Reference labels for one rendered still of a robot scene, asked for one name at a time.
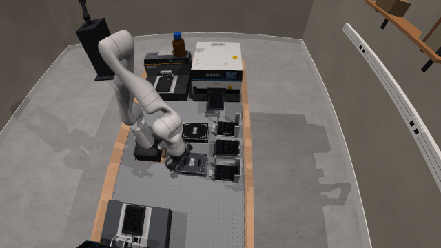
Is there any brown glass bottle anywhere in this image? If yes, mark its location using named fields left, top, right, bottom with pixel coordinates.
left=172, top=39, right=186, bottom=58

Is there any blue bottle cap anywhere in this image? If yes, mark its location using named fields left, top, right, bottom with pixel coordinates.
left=173, top=32, right=181, bottom=39

